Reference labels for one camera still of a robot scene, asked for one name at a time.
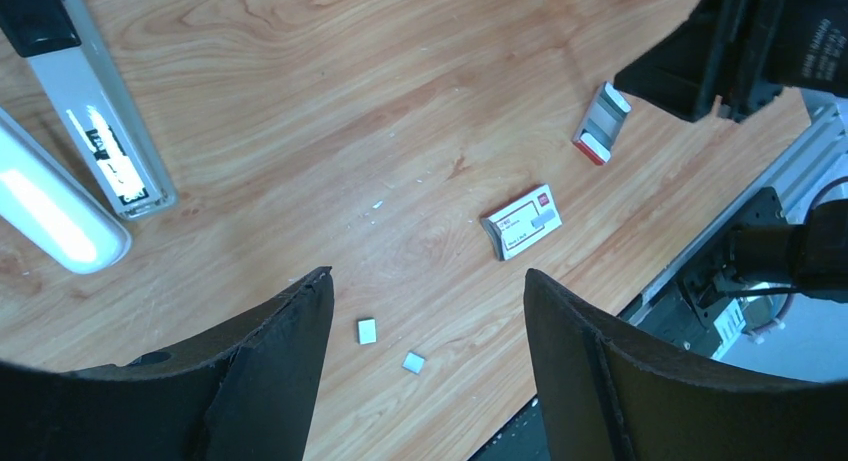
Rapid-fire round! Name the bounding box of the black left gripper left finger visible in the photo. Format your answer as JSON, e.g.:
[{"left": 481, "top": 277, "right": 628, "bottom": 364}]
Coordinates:
[{"left": 1, "top": 266, "right": 334, "bottom": 460}]

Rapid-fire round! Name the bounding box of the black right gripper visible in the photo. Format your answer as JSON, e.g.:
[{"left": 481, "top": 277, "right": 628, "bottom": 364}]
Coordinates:
[{"left": 613, "top": 0, "right": 847, "bottom": 122}]

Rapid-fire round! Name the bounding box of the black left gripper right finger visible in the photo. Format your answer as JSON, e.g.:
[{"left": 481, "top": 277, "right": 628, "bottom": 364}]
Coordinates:
[{"left": 523, "top": 269, "right": 847, "bottom": 460}]

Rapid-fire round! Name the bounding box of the small grey staple strip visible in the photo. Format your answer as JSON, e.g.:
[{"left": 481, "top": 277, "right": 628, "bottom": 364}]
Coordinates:
[
  {"left": 402, "top": 351, "right": 426, "bottom": 375},
  {"left": 357, "top": 318, "right": 378, "bottom": 345}
]

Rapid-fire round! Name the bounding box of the grey stapler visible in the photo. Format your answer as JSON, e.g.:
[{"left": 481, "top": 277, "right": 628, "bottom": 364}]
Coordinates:
[{"left": 1, "top": 0, "right": 178, "bottom": 220}]

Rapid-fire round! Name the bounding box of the white stapler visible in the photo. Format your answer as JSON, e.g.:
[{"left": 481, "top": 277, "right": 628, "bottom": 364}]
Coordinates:
[{"left": 1, "top": 111, "right": 132, "bottom": 275}]

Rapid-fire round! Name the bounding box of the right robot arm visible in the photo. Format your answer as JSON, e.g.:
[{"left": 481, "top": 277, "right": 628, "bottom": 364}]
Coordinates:
[{"left": 613, "top": 0, "right": 847, "bottom": 303}]

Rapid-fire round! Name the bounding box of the open staple box tray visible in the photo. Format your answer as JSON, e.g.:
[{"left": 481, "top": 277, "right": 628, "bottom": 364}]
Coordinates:
[{"left": 572, "top": 82, "right": 632, "bottom": 166}]

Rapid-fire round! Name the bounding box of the red white staple box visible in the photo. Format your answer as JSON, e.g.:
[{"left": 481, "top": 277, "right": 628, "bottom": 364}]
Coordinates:
[{"left": 480, "top": 184, "right": 562, "bottom": 261}]

